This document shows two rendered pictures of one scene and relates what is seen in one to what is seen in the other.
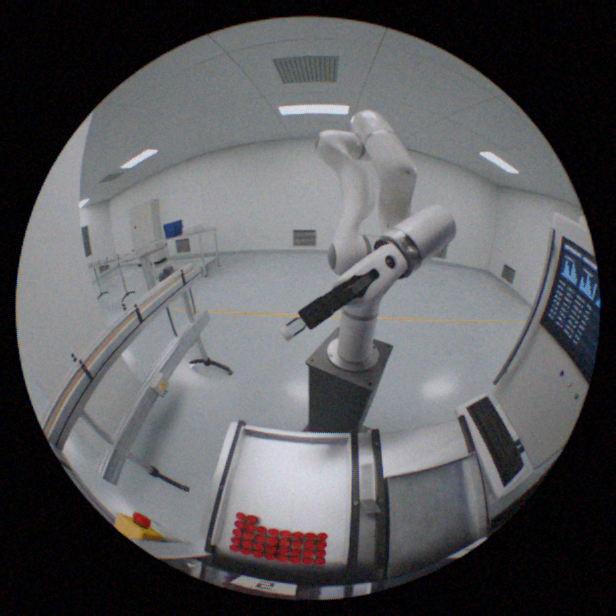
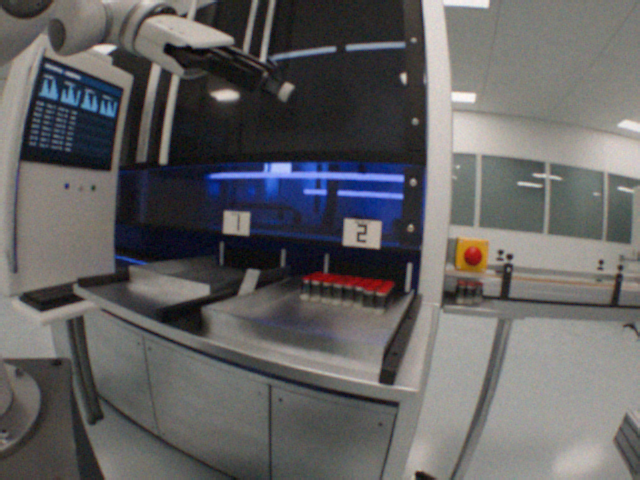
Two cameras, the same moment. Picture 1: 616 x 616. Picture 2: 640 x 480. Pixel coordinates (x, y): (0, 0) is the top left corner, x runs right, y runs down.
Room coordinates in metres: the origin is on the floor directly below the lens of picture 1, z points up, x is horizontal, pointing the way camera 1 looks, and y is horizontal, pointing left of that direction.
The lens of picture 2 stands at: (0.58, 0.18, 1.06)
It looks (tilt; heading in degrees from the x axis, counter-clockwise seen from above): 4 degrees down; 197
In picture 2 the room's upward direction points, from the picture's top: 4 degrees clockwise
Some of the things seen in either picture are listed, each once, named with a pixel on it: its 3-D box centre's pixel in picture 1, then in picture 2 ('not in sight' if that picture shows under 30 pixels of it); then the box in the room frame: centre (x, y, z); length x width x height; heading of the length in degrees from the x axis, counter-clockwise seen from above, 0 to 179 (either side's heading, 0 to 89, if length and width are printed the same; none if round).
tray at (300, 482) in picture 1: (286, 499); (327, 308); (0.05, 0.04, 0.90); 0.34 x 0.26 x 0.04; 175
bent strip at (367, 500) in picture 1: (370, 486); (233, 289); (0.07, -0.13, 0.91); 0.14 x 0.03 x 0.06; 175
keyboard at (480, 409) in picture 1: (499, 438); (81, 289); (0.07, -0.66, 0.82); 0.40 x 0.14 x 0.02; 6
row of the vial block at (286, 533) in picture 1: (280, 532); (343, 294); (-0.04, 0.05, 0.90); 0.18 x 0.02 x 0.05; 85
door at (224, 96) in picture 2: not in sight; (205, 69); (-0.21, -0.47, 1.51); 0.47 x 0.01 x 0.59; 86
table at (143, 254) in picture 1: (148, 275); not in sight; (2.66, 2.73, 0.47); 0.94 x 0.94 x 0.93
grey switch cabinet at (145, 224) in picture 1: (145, 233); not in sight; (5.22, 5.09, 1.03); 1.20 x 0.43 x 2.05; 86
